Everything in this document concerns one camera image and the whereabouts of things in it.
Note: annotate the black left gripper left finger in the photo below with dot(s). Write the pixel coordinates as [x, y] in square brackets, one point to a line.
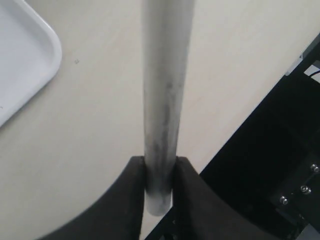
[116, 215]

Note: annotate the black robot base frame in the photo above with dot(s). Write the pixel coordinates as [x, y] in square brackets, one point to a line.
[269, 170]

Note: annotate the white rectangular plastic tray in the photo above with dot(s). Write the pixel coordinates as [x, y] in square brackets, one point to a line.
[30, 55]

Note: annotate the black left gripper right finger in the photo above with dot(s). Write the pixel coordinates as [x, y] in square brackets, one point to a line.
[202, 215]

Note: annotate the smudged wooden drumstick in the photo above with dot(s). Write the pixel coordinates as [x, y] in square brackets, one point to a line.
[166, 34]

